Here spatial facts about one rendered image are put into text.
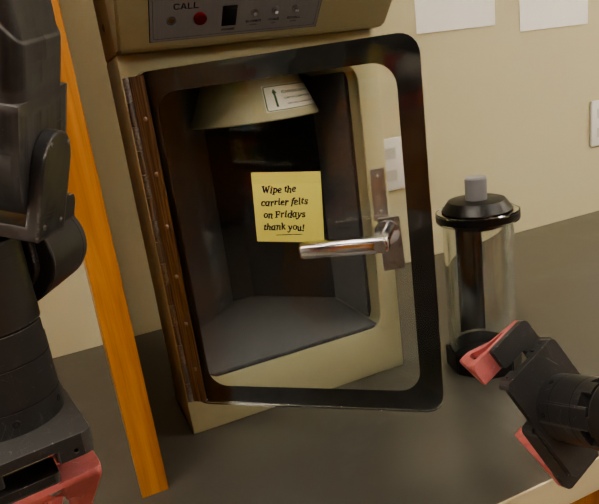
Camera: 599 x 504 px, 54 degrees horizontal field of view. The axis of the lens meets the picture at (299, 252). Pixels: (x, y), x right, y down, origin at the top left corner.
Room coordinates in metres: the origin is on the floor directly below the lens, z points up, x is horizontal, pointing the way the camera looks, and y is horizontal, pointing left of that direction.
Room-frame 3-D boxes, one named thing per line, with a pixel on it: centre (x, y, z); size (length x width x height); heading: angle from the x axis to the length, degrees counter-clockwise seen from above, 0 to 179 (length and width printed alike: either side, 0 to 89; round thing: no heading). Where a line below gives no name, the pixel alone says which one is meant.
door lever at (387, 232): (0.56, -0.05, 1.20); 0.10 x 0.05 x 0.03; 72
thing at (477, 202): (0.75, -0.24, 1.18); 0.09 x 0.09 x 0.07
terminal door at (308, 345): (0.62, 0.01, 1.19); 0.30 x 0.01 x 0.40; 72
